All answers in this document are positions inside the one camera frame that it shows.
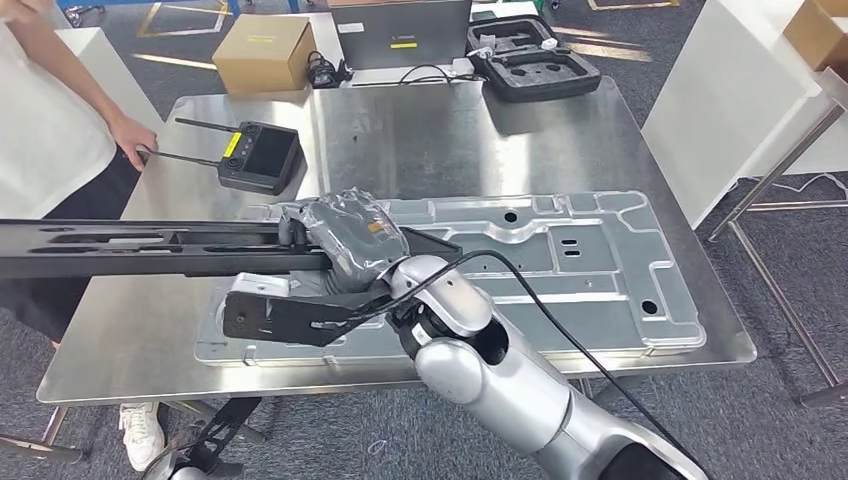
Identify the person's left hand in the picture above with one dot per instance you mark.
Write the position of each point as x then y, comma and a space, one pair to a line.
136, 139

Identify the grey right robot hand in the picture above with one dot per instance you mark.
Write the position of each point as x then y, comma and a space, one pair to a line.
351, 238

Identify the long black plastic part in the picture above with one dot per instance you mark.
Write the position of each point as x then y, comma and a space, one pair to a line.
99, 265

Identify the person's left forearm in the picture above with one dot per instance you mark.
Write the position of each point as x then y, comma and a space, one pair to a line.
66, 73

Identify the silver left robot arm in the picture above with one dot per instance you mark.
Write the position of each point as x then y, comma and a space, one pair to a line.
166, 474

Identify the stainless steel workbench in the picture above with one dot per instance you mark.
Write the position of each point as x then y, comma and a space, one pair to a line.
430, 146

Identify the person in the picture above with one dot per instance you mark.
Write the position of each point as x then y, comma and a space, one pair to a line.
40, 132

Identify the black remote controller with antennas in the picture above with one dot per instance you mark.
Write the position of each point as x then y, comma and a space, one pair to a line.
265, 156

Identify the brown cardboard box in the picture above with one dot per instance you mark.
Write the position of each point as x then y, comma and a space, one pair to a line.
821, 33
262, 56

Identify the black power adapter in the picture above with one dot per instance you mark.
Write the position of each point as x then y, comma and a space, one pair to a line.
324, 73

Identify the small white loop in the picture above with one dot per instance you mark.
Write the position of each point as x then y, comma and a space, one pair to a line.
368, 447

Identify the grey equipment case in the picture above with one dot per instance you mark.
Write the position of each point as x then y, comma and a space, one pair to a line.
397, 30

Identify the large sheet metal panel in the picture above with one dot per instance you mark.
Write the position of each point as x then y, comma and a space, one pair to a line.
596, 265

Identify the black foam case tray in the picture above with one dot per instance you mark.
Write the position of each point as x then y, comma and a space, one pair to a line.
576, 83

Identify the white table with steel legs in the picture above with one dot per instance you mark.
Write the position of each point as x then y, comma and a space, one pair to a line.
729, 99

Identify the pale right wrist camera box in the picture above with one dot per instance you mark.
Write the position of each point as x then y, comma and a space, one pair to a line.
258, 285

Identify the black left wrist camera bracket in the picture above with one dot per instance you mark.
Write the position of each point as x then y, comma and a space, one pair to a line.
225, 417

